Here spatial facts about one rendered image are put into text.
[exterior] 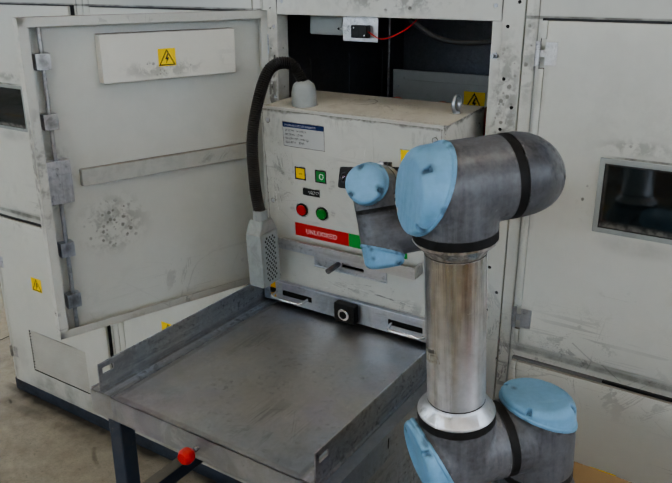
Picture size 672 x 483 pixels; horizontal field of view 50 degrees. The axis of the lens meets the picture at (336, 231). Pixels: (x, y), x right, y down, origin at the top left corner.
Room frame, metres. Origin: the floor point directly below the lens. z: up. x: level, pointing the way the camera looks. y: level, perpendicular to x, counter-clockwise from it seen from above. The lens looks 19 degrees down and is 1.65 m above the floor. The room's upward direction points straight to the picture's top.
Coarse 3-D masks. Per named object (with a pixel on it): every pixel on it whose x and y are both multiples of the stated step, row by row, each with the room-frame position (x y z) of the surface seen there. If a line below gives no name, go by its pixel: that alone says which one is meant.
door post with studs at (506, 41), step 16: (512, 0) 1.58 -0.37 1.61; (512, 16) 1.58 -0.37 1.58; (496, 32) 1.60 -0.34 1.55; (512, 32) 1.58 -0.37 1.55; (496, 48) 1.60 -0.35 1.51; (512, 48) 1.58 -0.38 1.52; (496, 64) 1.60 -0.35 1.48; (512, 64) 1.58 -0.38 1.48; (496, 80) 1.60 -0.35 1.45; (512, 80) 1.57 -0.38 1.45; (496, 96) 1.60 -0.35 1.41; (512, 96) 1.57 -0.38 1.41; (496, 112) 1.59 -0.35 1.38; (512, 112) 1.57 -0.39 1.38; (496, 128) 1.59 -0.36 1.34; (512, 128) 1.57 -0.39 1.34; (496, 256) 1.58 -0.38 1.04; (496, 272) 1.58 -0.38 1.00; (496, 288) 1.57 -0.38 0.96; (496, 304) 1.57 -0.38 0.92; (496, 320) 1.57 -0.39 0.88; (496, 336) 1.57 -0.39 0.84
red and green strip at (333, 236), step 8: (296, 224) 1.73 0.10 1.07; (304, 224) 1.72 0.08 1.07; (296, 232) 1.73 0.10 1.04; (304, 232) 1.72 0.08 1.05; (312, 232) 1.71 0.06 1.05; (320, 232) 1.69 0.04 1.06; (328, 232) 1.68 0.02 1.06; (336, 232) 1.67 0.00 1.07; (344, 232) 1.65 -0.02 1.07; (328, 240) 1.68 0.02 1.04; (336, 240) 1.67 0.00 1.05; (344, 240) 1.66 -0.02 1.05; (352, 240) 1.64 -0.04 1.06; (360, 248) 1.63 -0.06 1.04
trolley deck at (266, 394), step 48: (240, 336) 1.59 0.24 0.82; (288, 336) 1.59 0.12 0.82; (336, 336) 1.59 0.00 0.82; (384, 336) 1.59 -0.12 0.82; (96, 384) 1.36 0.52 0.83; (144, 384) 1.37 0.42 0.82; (192, 384) 1.37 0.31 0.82; (240, 384) 1.37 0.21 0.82; (288, 384) 1.37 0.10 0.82; (336, 384) 1.37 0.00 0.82; (384, 384) 1.37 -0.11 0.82; (144, 432) 1.27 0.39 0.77; (192, 432) 1.19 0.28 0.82; (240, 432) 1.19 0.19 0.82; (288, 432) 1.19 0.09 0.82; (336, 432) 1.19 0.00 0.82; (384, 432) 1.19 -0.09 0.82; (288, 480) 1.06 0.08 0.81; (336, 480) 1.05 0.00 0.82
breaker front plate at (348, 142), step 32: (352, 128) 1.62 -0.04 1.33; (384, 128) 1.58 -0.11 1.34; (416, 128) 1.54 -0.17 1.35; (288, 160) 1.73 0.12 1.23; (320, 160) 1.68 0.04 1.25; (352, 160) 1.63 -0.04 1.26; (384, 160) 1.58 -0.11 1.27; (288, 192) 1.74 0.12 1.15; (320, 192) 1.69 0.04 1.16; (288, 224) 1.75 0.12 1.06; (320, 224) 1.69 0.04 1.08; (352, 224) 1.64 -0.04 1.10; (288, 256) 1.76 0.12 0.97; (416, 256) 1.55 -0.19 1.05; (320, 288) 1.71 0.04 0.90; (352, 288) 1.65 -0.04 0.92; (384, 288) 1.60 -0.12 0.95; (416, 288) 1.55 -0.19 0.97
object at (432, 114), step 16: (320, 96) 1.86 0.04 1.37; (336, 96) 1.85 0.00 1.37; (352, 96) 1.85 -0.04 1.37; (368, 96) 1.84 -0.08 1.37; (304, 112) 1.69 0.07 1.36; (320, 112) 1.67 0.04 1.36; (336, 112) 1.66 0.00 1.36; (352, 112) 1.67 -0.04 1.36; (368, 112) 1.66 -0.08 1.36; (384, 112) 1.66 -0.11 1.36; (400, 112) 1.65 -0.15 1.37; (416, 112) 1.65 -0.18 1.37; (432, 112) 1.64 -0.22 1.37; (448, 112) 1.64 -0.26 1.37; (464, 112) 1.63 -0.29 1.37; (480, 112) 1.67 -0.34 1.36; (448, 128) 1.52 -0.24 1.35; (464, 128) 1.59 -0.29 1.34; (480, 128) 1.67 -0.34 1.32
